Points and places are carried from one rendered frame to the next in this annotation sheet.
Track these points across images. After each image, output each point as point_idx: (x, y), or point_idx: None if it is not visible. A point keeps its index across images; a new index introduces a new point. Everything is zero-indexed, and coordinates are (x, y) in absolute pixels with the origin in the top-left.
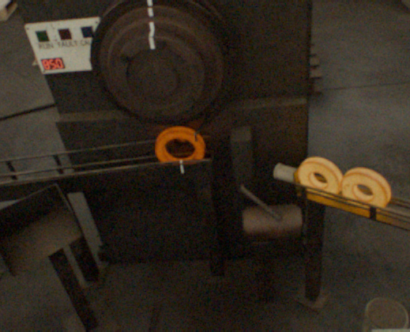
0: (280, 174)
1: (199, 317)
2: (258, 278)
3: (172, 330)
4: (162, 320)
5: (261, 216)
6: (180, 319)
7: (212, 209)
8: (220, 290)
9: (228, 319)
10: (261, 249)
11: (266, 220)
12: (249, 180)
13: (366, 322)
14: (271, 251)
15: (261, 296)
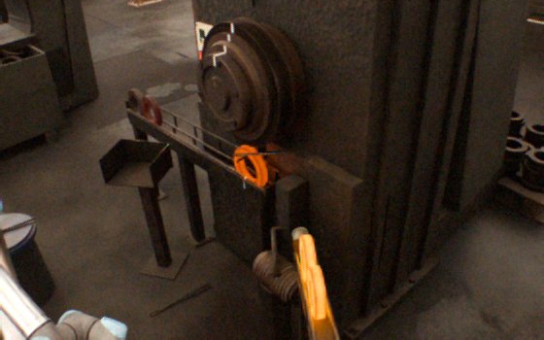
0: (294, 236)
1: (220, 316)
2: (263, 320)
3: (196, 308)
4: (199, 297)
5: (268, 263)
6: (208, 307)
7: (261, 237)
8: (254, 313)
9: (233, 334)
10: (264, 293)
11: (269, 269)
12: (285, 228)
13: None
14: (270, 302)
15: (266, 338)
